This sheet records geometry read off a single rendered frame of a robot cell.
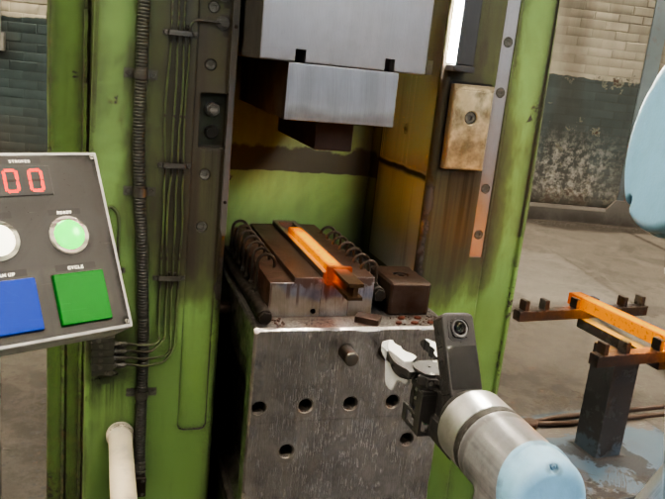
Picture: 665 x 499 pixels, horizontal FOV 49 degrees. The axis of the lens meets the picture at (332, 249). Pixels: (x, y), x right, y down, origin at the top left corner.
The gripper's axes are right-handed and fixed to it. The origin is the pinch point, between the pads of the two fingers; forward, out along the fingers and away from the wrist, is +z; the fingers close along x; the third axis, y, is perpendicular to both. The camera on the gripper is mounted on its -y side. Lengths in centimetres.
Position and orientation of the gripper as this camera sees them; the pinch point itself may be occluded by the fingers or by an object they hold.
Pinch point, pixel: (407, 341)
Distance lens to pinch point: 105.5
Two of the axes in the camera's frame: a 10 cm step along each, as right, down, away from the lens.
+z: -2.9, -2.7, 9.2
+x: 9.5, 0.2, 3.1
